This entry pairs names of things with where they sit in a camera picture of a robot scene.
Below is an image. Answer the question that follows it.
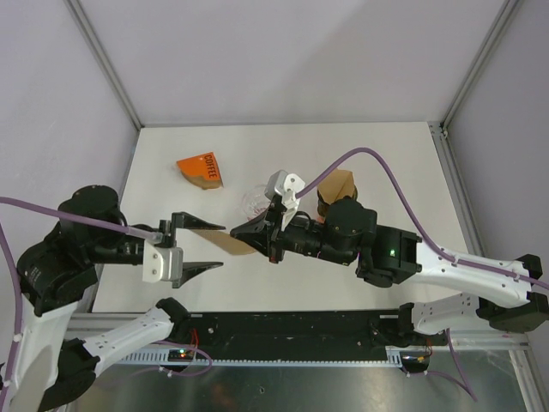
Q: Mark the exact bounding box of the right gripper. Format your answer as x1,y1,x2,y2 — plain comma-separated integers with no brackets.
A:
231,200,354,266

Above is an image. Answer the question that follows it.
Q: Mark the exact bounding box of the clear glass dripper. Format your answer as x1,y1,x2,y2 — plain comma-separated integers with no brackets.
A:
241,185,270,221

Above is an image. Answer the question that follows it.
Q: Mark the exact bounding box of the orange coffee filter box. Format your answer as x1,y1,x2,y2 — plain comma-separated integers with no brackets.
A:
176,152,223,190

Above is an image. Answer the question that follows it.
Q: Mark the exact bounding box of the dark green dripper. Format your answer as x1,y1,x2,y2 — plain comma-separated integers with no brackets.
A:
317,188,358,221

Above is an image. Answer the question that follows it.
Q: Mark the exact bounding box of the brown paper coffee filter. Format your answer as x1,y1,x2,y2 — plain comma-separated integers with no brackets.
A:
317,169,355,204

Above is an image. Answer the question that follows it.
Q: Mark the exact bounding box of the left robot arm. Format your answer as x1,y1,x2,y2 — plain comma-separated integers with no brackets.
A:
1,185,214,411

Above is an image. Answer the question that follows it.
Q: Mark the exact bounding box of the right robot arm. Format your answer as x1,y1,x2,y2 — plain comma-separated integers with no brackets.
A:
230,197,548,344

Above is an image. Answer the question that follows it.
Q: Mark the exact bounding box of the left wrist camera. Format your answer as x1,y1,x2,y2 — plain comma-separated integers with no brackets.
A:
142,241,184,288

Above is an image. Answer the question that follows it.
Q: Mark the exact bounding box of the grey cable duct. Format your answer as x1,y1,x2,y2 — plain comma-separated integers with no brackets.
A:
117,347,428,368

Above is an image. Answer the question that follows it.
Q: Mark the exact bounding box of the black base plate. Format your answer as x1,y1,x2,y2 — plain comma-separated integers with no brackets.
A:
140,309,449,362

